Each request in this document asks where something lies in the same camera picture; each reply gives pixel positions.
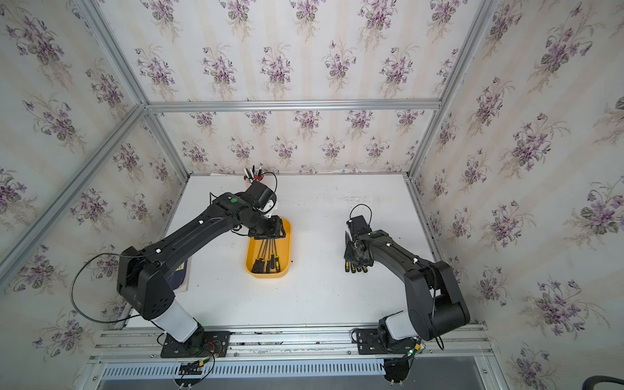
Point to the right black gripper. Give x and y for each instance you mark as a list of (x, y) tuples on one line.
[(348, 244)]

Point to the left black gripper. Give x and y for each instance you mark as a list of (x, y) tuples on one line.
[(275, 231)]

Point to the yellow plastic storage tray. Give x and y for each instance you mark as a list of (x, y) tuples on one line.
[(284, 250)]

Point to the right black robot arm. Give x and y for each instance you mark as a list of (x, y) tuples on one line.
[(434, 301)]

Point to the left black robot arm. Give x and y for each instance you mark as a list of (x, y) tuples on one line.
[(143, 274)]

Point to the pens in cup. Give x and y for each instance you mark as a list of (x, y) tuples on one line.
[(253, 174)]

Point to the dark blue notebook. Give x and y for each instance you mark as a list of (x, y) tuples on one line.
[(180, 279)]

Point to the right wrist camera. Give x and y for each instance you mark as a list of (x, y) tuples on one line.
[(358, 226)]

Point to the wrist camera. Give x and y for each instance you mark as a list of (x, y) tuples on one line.
[(260, 197), (358, 226)]

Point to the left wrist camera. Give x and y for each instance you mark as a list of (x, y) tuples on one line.
[(260, 197)]

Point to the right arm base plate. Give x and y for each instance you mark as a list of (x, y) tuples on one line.
[(385, 341)]

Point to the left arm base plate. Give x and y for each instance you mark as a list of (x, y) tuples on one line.
[(200, 344)]

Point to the aluminium mounting rail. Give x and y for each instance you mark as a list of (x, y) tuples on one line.
[(248, 343)]

